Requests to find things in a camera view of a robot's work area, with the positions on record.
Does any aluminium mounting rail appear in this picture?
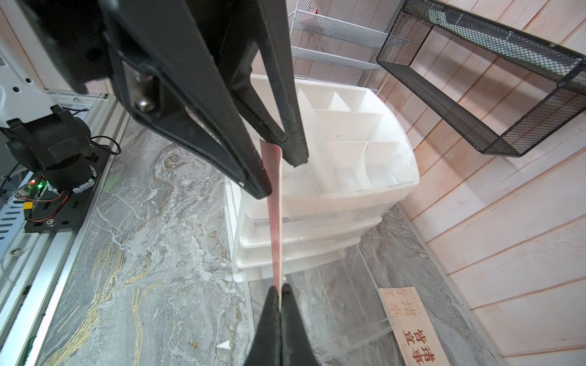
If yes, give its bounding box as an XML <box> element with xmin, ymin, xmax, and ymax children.
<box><xmin>0</xmin><ymin>93</ymin><xmax>131</xmax><ymax>366</ymax></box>

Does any white plastic drawer organizer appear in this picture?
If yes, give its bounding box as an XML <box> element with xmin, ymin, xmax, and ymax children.
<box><xmin>224</xmin><ymin>79</ymin><xmax>420</xmax><ymax>282</ymax></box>

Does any black wire mesh basket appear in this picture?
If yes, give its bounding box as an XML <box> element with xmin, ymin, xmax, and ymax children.
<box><xmin>379</xmin><ymin>1</ymin><xmax>585</xmax><ymax>156</ymax></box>

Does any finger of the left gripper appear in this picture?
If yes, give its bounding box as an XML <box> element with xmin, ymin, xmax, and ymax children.
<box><xmin>219</xmin><ymin>1</ymin><xmax>309</xmax><ymax>167</ymax></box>

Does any white wire mesh shelf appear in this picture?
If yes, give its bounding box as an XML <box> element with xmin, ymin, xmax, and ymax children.
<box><xmin>286</xmin><ymin>0</ymin><xmax>401</xmax><ymax>89</ymax></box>

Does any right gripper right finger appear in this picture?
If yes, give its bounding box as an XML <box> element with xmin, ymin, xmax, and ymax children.
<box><xmin>280</xmin><ymin>284</ymin><xmax>318</xmax><ymax>366</ymax></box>

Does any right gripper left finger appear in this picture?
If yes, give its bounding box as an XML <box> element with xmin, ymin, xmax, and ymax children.
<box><xmin>244</xmin><ymin>286</ymin><xmax>281</xmax><ymax>366</ymax></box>

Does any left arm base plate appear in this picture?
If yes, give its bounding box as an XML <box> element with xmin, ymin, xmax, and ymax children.
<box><xmin>15</xmin><ymin>143</ymin><xmax>120</xmax><ymax>233</ymax></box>

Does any beige postcard red text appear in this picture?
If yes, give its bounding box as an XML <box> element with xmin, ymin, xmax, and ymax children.
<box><xmin>378</xmin><ymin>287</ymin><xmax>450</xmax><ymax>366</ymax></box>

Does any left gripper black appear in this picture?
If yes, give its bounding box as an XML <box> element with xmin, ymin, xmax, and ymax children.
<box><xmin>18</xmin><ymin>1</ymin><xmax>272</xmax><ymax>199</ymax></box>

